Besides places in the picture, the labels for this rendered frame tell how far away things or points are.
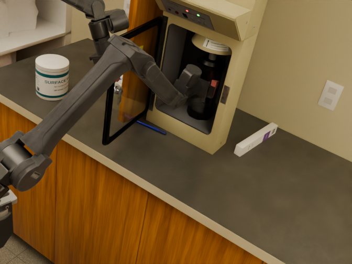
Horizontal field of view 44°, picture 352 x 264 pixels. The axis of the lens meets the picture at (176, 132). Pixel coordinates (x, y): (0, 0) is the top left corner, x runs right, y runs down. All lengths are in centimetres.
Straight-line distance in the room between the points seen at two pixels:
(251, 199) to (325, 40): 70
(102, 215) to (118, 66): 90
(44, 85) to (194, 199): 77
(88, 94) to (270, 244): 73
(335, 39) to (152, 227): 99
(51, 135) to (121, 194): 69
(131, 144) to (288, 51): 75
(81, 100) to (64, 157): 80
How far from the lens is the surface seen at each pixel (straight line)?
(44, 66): 179
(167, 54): 165
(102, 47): 146
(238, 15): 134
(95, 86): 102
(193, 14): 144
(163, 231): 163
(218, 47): 154
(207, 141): 166
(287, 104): 195
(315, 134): 196
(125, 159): 157
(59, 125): 102
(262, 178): 164
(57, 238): 215
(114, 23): 146
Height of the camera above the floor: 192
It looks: 34 degrees down
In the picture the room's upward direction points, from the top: 12 degrees clockwise
